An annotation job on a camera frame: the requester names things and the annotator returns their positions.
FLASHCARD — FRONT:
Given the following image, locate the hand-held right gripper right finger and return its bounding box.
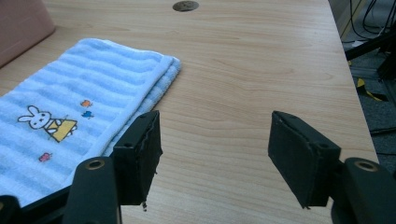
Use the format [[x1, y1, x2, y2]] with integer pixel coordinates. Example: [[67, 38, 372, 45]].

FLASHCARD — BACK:
[[267, 110, 342, 210]]

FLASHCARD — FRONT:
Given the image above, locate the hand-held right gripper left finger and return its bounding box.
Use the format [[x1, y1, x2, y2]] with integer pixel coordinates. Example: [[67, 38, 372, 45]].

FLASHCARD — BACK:
[[111, 109, 163, 207]]

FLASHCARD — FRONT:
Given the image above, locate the blue striped towel with rabbit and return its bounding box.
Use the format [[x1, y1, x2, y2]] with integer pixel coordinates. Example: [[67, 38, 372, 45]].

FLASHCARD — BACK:
[[0, 37, 182, 208]]

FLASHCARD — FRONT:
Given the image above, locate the round grey cable grommet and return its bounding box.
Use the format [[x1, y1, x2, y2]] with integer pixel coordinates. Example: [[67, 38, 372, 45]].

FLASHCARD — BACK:
[[172, 0, 200, 13]]

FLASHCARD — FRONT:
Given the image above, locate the black cable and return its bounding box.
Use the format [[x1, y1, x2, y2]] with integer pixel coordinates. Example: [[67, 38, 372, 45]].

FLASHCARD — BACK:
[[341, 0, 396, 45]]

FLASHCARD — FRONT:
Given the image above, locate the black metal stand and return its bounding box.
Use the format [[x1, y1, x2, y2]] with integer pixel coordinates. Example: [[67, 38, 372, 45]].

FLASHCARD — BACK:
[[344, 30, 396, 80]]

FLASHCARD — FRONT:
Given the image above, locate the yellow and black floor tape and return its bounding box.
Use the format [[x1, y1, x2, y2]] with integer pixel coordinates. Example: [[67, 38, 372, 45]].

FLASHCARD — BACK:
[[356, 77, 389, 103]]

